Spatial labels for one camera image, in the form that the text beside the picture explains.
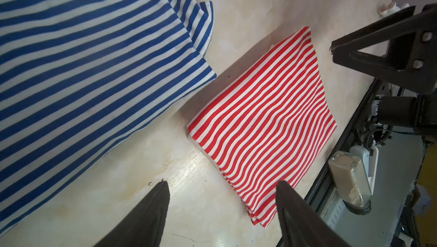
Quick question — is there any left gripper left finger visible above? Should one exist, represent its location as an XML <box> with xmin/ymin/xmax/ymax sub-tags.
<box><xmin>96</xmin><ymin>181</ymin><xmax>170</xmax><ymax>247</ymax></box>

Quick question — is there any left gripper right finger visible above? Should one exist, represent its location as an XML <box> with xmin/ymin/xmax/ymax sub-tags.
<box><xmin>275</xmin><ymin>180</ymin><xmax>349</xmax><ymax>247</ymax></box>

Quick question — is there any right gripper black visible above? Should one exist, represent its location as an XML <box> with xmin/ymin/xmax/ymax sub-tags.
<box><xmin>330</xmin><ymin>5</ymin><xmax>437</xmax><ymax>134</ymax></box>

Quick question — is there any red white striped tank top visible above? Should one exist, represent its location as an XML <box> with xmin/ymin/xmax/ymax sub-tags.
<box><xmin>187</xmin><ymin>27</ymin><xmax>337</xmax><ymax>227</ymax></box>

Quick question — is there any blue white striped tank top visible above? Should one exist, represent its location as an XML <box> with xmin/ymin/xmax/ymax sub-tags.
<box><xmin>1</xmin><ymin>0</ymin><xmax>216</xmax><ymax>234</ymax></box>

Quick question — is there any small white plush toy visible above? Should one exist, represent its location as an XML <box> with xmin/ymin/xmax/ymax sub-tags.
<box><xmin>378</xmin><ymin>2</ymin><xmax>410</xmax><ymax>18</ymax></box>

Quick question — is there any white black handheld device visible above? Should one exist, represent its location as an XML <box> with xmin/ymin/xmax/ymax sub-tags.
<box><xmin>349</xmin><ymin>144</ymin><xmax>379</xmax><ymax>194</ymax></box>

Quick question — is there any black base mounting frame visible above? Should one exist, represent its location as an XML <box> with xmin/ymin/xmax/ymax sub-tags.
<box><xmin>276</xmin><ymin>77</ymin><xmax>437</xmax><ymax>247</ymax></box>

